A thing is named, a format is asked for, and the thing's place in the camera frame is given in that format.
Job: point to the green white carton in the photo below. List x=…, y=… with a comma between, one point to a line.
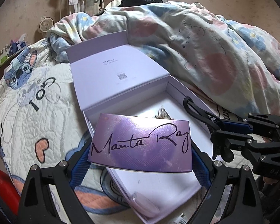
x=1, y=61

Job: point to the floral duvet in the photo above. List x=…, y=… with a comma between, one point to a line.
x=200, y=51

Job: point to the black hair clip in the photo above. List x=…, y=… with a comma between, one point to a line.
x=196, y=108

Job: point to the white printed quilted bedspread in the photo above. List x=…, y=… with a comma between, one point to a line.
x=37, y=121

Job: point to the lavender gift box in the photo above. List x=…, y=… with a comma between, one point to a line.
x=102, y=74

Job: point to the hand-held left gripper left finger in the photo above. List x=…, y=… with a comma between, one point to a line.
x=80, y=168

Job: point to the blue desktop organizer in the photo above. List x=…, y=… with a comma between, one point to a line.
x=17, y=45

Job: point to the pink round case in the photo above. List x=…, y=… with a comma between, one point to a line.
x=144, y=204

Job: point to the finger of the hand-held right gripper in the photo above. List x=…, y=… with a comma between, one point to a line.
x=231, y=140
x=235, y=124

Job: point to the purple signed card packet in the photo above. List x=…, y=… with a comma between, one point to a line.
x=140, y=144

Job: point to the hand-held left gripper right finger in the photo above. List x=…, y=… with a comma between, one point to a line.
x=201, y=170

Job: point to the white electric fan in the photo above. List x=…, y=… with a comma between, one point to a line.
x=46, y=24

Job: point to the grey hanging garment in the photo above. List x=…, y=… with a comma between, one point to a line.
x=91, y=0

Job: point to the red stool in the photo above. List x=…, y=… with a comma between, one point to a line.
x=4, y=184

